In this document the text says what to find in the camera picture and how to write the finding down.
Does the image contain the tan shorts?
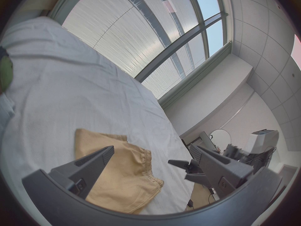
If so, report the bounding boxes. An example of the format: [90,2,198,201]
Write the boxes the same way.
[75,129,165,214]

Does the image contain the ceiling light panel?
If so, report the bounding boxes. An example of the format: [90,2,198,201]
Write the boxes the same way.
[290,34,301,71]

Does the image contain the bed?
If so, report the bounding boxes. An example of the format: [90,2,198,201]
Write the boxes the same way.
[0,0,195,215]

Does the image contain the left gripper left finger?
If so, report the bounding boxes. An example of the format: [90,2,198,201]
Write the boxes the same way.
[48,145,115,200]

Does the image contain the grey-green curtain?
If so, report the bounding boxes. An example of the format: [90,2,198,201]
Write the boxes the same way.
[47,0,76,28]

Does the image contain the green garment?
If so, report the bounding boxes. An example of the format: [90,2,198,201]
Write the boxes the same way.
[0,56,13,92]

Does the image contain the round white mirror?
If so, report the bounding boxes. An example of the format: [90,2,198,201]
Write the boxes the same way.
[209,129,232,150]

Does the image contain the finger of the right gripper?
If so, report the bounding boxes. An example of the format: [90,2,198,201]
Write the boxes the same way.
[168,159,192,173]
[184,173,212,188]

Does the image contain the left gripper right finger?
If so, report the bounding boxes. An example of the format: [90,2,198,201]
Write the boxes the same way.
[189,143,254,198]

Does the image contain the window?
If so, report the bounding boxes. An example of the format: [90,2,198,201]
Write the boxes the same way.
[62,0,230,98]

